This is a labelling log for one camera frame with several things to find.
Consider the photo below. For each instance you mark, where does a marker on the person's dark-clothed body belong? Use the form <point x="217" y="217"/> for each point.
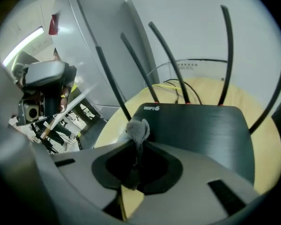
<point x="69" y="75"/>

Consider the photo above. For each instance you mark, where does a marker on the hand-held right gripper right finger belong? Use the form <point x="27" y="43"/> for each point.
<point x="196" y="186"/>

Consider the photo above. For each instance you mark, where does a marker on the black router with antennas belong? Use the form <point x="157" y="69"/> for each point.
<point x="201" y="130"/>

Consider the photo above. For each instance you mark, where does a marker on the grey cloth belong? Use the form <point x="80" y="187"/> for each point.
<point x="138" y="128"/>

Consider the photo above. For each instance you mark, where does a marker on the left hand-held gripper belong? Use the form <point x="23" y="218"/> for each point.
<point x="43" y="72"/>

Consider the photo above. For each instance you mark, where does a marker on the white table with black legs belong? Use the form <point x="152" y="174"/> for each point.
<point x="75" y="101"/>

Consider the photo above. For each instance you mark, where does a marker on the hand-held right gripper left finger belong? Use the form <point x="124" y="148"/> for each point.
<point x="84" y="172"/>

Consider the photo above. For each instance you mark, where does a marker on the red hanging sign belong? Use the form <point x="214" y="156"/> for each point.
<point x="53" y="24"/>

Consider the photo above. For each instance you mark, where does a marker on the long ceiling light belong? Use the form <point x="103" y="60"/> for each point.
<point x="23" y="44"/>

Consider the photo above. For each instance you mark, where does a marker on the person's left forearm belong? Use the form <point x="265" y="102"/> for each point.
<point x="64" y="100"/>

